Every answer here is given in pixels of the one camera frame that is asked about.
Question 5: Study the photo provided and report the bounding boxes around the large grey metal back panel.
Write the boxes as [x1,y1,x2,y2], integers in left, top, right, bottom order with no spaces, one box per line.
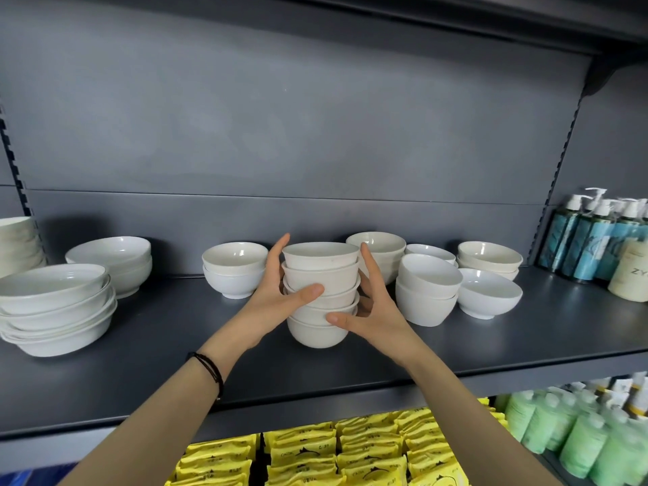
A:
[0,0,593,206]
[0,111,14,188]

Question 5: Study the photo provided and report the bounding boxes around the dark grey metal shelf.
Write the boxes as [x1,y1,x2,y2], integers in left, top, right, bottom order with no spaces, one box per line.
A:
[0,265,648,474]
[273,0,648,59]

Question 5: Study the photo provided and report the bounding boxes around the person's left hand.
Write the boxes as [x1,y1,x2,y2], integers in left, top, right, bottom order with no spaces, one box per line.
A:
[200,233,326,374]

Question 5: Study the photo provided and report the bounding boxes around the narrow grey metal back panel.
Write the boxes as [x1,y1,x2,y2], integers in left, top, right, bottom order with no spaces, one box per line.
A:
[0,186,26,219]

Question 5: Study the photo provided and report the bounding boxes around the person's right forearm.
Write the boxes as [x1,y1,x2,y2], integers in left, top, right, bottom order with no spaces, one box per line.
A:
[402,348,560,486]

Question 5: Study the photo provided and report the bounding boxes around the row of teal pump bottles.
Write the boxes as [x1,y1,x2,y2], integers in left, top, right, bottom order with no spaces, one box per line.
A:
[536,186,648,285]

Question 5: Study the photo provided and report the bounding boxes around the black cord bracelet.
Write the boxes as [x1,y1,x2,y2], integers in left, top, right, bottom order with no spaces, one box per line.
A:
[186,351,225,400]

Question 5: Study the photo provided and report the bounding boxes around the green packets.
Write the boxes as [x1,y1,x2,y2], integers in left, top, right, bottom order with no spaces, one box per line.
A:
[493,388,648,486]

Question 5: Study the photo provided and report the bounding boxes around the yellow packets shelf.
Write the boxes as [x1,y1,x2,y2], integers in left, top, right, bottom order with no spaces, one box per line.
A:
[164,397,510,486]

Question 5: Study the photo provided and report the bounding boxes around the cream ceramic bowl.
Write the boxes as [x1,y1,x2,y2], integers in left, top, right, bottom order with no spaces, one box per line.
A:
[0,216,37,244]
[0,232,43,254]
[0,242,45,267]

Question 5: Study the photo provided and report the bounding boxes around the person's right hand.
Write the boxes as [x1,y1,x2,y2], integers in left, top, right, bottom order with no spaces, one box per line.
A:
[325,241,432,374]

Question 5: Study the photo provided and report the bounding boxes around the cream pump bottle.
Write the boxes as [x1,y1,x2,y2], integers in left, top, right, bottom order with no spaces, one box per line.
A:
[607,239,648,303]

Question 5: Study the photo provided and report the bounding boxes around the deep white ceramic bowl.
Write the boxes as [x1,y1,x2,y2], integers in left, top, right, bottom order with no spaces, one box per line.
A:
[288,293,360,327]
[286,313,351,350]

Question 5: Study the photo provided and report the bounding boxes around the white wide-rimmed ceramic bowl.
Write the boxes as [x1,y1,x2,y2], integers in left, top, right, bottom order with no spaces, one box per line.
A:
[0,263,110,315]

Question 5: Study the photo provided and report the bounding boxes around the person's left forearm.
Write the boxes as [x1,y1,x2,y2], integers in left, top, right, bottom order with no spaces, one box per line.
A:
[58,356,226,486]

